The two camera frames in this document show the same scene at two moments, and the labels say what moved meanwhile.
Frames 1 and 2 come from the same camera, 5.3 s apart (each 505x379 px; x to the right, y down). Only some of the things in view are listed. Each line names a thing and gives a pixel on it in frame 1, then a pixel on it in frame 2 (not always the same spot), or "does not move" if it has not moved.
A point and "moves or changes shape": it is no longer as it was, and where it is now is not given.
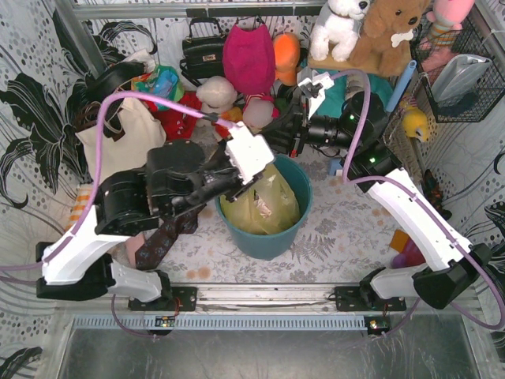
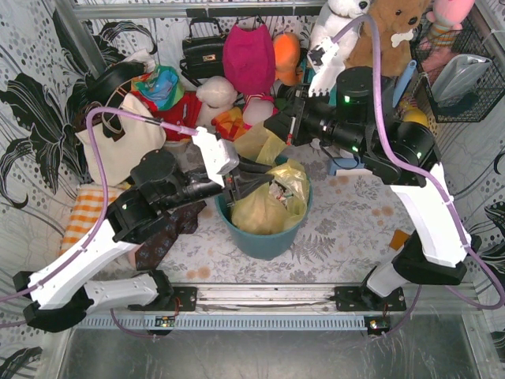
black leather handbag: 203,56 does not move
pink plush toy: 448,16 does not move
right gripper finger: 280,140 → 282,124
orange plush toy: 287,49 does not move
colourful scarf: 163,80 does not move
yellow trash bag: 271,206 moves or changes shape
